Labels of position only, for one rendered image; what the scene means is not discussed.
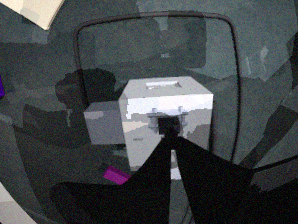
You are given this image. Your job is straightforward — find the purple cube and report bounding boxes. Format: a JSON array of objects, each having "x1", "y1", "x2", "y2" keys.
[{"x1": 0, "y1": 77, "x2": 5, "y2": 97}]

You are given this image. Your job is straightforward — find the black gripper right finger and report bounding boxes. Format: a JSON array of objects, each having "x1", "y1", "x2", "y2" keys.
[{"x1": 176, "y1": 136, "x2": 298, "y2": 224}]

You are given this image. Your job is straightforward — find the white cube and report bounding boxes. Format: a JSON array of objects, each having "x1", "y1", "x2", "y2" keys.
[{"x1": 118, "y1": 76, "x2": 218, "y2": 171}]

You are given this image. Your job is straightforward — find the magenta rectangular block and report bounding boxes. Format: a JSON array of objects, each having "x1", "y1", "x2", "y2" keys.
[{"x1": 104, "y1": 165, "x2": 130, "y2": 185}]

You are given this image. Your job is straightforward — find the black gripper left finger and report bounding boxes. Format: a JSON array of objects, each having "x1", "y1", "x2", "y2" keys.
[{"x1": 49, "y1": 137, "x2": 172, "y2": 224}]

